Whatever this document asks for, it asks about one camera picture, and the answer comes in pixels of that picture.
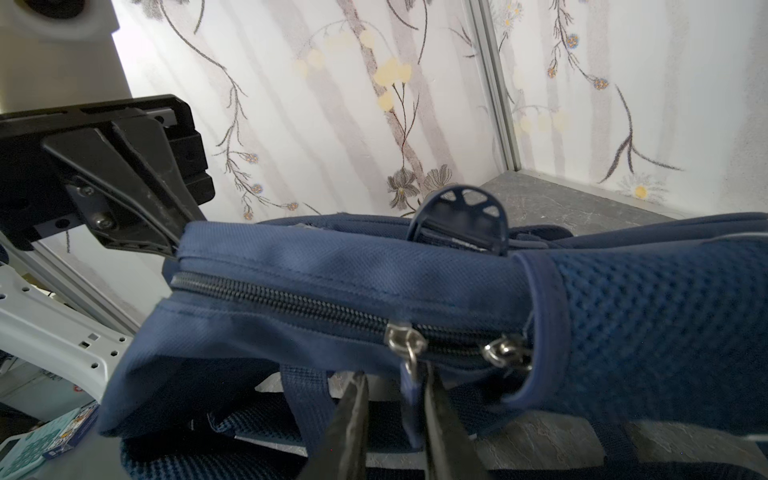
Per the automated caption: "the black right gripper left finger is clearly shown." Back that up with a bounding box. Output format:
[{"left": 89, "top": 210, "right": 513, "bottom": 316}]
[{"left": 298, "top": 372, "right": 369, "bottom": 480}]

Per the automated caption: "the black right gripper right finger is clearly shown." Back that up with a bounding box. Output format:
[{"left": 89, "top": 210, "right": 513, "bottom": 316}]
[{"left": 424, "top": 365, "right": 489, "bottom": 480}]

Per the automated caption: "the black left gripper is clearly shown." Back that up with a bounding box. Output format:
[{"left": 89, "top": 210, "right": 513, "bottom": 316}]
[{"left": 1, "top": 95, "right": 215, "bottom": 258}]

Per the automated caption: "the navy blue student backpack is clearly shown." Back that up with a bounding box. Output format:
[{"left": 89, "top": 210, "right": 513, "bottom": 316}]
[{"left": 98, "top": 187, "right": 767, "bottom": 479}]

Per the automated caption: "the small light blue box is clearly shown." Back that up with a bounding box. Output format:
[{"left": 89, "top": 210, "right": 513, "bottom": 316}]
[{"left": 1, "top": 402, "right": 100, "bottom": 479}]

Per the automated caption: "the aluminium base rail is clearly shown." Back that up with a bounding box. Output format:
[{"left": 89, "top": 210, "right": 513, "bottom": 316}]
[{"left": 1, "top": 236, "right": 139, "bottom": 402}]

